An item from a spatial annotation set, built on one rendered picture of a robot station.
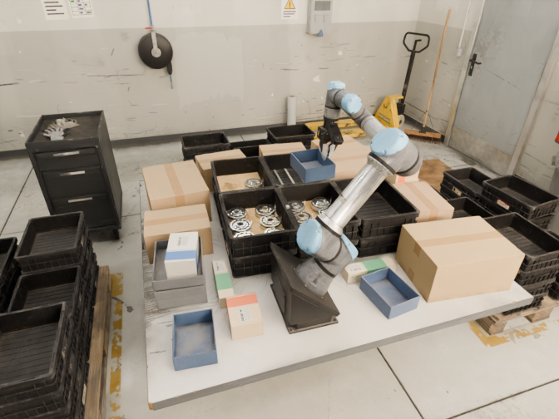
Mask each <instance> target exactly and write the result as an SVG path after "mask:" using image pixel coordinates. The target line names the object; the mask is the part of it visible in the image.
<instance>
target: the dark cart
mask: <svg viewBox="0 0 559 419"><path fill-rule="evenodd" d="M63 117H64V118H65V119H66V120H67V119H75V120H77V123H76V124H78V125H79V126H74V127H72V128H69V130H67V131H70V133H69V134H68V135H66V136H64V137H63V140H51V138H50V137H46V136H44V135H43V134H44V133H46V134H48V133H47V132H42V131H44V130H49V129H47V127H48V126H49V125H50V124H52V122H53V121H54V122H55V121H56V120H58V119H62V118H63ZM24 145H25V146H26V149H27V153H28V155H29V158H30V161H31V162H32V167H33V169H34V171H35V174H36V177H37V180H38V183H39V185H40V188H41V191H42V194H43V197H44V200H45V201H46V204H47V208H48V210H49V213H50V215H55V214H65V213H71V212H77V211H82V212H83V214H84V218H83V219H84V220H85V223H84V224H85V225H86V226H87V227H88V234H93V233H98V232H104V231H109V230H113V234H114V236H115V239H119V232H118V229H121V216H122V189H121V182H120V179H119V175H118V172H117V168H116V162H115V157H114V154H113V150H112V147H111V140H110V136H109V133H108V129H107V125H106V118H105V116H104V111H103V110H102V111H82V112H71V113H61V114H50V115H41V117H40V118H39V120H38V122H37V124H36V125H35V126H34V128H33V130H32V132H31V134H30V135H29V137H28V138H27V140H26V142H25V143H24Z"/></svg>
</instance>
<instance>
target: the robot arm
mask: <svg viewBox="0 0 559 419"><path fill-rule="evenodd" d="M341 109H342V110H343V111H344V112H345V113H346V114H347V115H348V116H349V117H350V118H351V119H352V120H353V121H354V122H355V123H356V124H357V125H358V127H359V128H360V129H361V130H362V131H363V132H364V133H365V134H366V135H367V136H368V137H369V138H370V139H371V142H370V143H371V145H370V149H371V151H370V152H369V154H368V155H367V163H366V164H365V165H364V167H363V168H362V169H361V170H360V172H359V173H358V174H357V175H356V176H355V177H354V178H353V179H352V181H351V182H350V183H349V184H348V186H347V187H346V188H345V189H344V191H343V192H342V193H341V194H340V195H339V197H338V198H337V199H336V200H335V202H333V204H332V205H331V206H330V207H329V208H328V210H327V211H326V212H325V213H324V214H318V215H317V216H316V218H315V219H308V220H306V221H305V222H303V223H302V224H301V226H300V227H299V229H298V232H297V244H298V246H299V247H300V248H301V249H302V250H303V251H304V252H305V253H307V254H310V255H312V256H313V258H312V259H309V260H307V261H305V262H303V263H302V264H300V265H299V266H298V267H297V268H296V271H297V273H298V275H299V276H300V278H301V279H302V280H303V282H304V283H305V284H306V285H307V286H308V287H309V288H310V289H311V290H313V291H314V292H315V293H317V294H318V295H322V296H323V295H324V294H325V293H326V292H327V291H328V288H329V286H330V284H331V283H332V281H333V279H334V278H335V277H336V276H337V275H338V274H339V273H340V272H341V271H342V270H343V269H344V268H345V267H346V266H347V265H348V264H349V263H350V262H351V261H353V260H354V258H355V257H356V256H357V255H358V250H357V249H356V248H355V247H354V245H353V244H352V243H351V242H350V241H349V239H348V238H347V237H346V236H345V235H344V234H343V227H344V226H345V225H346V224H347V223H348V222H349V221H350V220H351V218H352V217H353V216H354V215H355V214H356V212H357V211H358V210H359V209H360V207H361V206H362V205H363V204H364V203H365V201H366V200H367V199H368V198H369V197H370V195H371V194H372V193H373V192H374V191H375V190H376V189H377V188H378V187H379V185H380V184H381V183H382V182H383V180H384V179H385V178H386V177H389V176H393V175H394V174H396V175H399V176H402V177H409V176H412V175H415V174H416V173H417V172H418V171H419V170H420V168H421V166H422V162H423V158H422V156H421V153H420V152H419V150H418V149H417V148H416V147H415V146H414V144H413V143H412V142H411V141H410V139H409V138H408V137H407V135H406V134H404V133H403V132H402V131H401V130H400V129H398V128H388V129H386V128H385V127H384V126H383V125H382V124H381V123H380V122H379V121H378V120H377V119H376V118H375V117H374V116H373V115H372V114H371V113H370V112H369V111H368V110H367V109H366V108H365V107H364V105H363V104H362V102H361V99H360V98H359V97H358V96H357V95H355V94H354V93H351V92H348V91H346V90H345V84H344V83H343V82H341V81H330V82H329V84H328V89H327V95H326V100H325V106H324V115H323V117H324V124H323V125H322V126H318V132H317V137H318V138H319V139H320V141H319V151H320V152H321V155H322V158H323V160H326V155H327V156H328V157H329V158H330V157H331V155H332V154H333V153H334V152H335V150H336V148H337V146H338V145H342V144H343V142H344V138H343V137H342V134H341V132H340V129H339V127H338V124H337V123H334V122H335V121H339V117H340V112H341ZM318 133H319V134H318ZM328 142H329V145H326V144H327V143H328ZM325 143H326V144H325ZM326 151H328V154H327V152H326Z"/></svg>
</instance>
